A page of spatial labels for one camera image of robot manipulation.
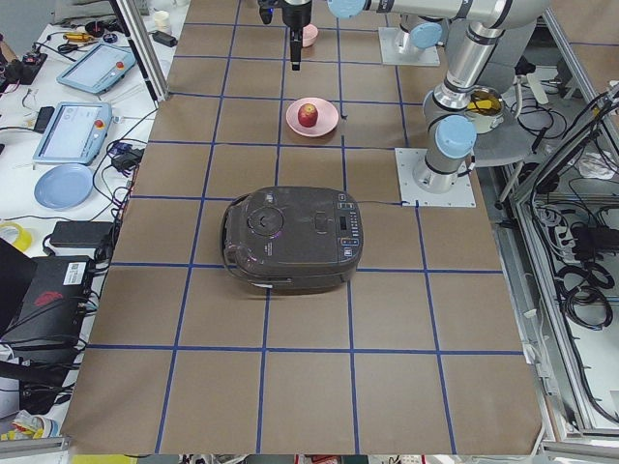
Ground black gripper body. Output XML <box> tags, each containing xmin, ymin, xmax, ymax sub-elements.
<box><xmin>281</xmin><ymin>0</ymin><xmax>312</xmax><ymax>27</ymax></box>

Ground pink bowl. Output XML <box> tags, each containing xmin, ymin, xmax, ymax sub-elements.
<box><xmin>302</xmin><ymin>24</ymin><xmax>318</xmax><ymax>48</ymax></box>

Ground red apple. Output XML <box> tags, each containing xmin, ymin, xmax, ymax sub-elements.
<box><xmin>297</xmin><ymin>102</ymin><xmax>318</xmax><ymax>128</ymax></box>

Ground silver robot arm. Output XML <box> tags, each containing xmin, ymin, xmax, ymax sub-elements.
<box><xmin>328</xmin><ymin>0</ymin><xmax>549</xmax><ymax>194</ymax></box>
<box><xmin>396</xmin><ymin>14</ymin><xmax>443</xmax><ymax>55</ymax></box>

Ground pink plate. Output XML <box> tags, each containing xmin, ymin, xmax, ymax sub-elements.
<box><xmin>285</xmin><ymin>97</ymin><xmax>339</xmax><ymax>137</ymax></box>

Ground white bowl yellow contents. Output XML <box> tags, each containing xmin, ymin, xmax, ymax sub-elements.
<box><xmin>465</xmin><ymin>87</ymin><xmax>504</xmax><ymax>134</ymax></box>

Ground blue plate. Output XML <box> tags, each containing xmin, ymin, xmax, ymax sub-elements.
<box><xmin>34</xmin><ymin>163</ymin><xmax>93</xmax><ymax>210</ymax></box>

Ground upper blue teach pendant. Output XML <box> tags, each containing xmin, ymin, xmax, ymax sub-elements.
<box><xmin>56</xmin><ymin>43</ymin><xmax>136</xmax><ymax>95</ymax></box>

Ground blue teach pendant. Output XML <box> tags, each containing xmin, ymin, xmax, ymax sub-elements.
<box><xmin>33</xmin><ymin>101</ymin><xmax>112</xmax><ymax>164</ymax></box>
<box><xmin>56</xmin><ymin>43</ymin><xmax>136</xmax><ymax>95</ymax></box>

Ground dark brown rice cooker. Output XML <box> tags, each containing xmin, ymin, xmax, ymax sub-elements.
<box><xmin>221</xmin><ymin>187</ymin><xmax>364</xmax><ymax>291</ymax></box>

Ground lower blue teach pendant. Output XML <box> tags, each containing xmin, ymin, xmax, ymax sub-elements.
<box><xmin>33</xmin><ymin>101</ymin><xmax>112</xmax><ymax>164</ymax></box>

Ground grey office chair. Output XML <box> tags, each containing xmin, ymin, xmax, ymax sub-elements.
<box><xmin>474</xmin><ymin>21</ymin><xmax>536</xmax><ymax>167</ymax></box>

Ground black smartphone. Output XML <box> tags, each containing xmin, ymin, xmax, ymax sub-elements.
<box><xmin>33</xmin><ymin>106</ymin><xmax>55</xmax><ymax>133</ymax></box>

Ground black power adapter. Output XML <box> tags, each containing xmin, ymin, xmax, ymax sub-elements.
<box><xmin>49</xmin><ymin>221</ymin><xmax>113</xmax><ymax>248</ymax></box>

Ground yellow tape roll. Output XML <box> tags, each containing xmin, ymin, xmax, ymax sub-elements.
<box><xmin>0</xmin><ymin>221</ymin><xmax>32</xmax><ymax>252</ymax></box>

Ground black computer box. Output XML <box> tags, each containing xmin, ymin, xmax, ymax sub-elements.
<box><xmin>1</xmin><ymin>256</ymin><xmax>94</xmax><ymax>349</ymax></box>

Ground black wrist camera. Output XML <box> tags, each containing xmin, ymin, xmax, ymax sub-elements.
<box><xmin>258</xmin><ymin>0</ymin><xmax>279</xmax><ymax>25</ymax></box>

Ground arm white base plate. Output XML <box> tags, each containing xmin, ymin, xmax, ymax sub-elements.
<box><xmin>395</xmin><ymin>148</ymin><xmax>476</xmax><ymax>208</ymax></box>
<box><xmin>378</xmin><ymin>23</ymin><xmax>442</xmax><ymax>67</ymax></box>

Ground aluminium frame post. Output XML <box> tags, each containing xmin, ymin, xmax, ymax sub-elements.
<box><xmin>109</xmin><ymin>0</ymin><xmax>168</xmax><ymax>102</ymax></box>

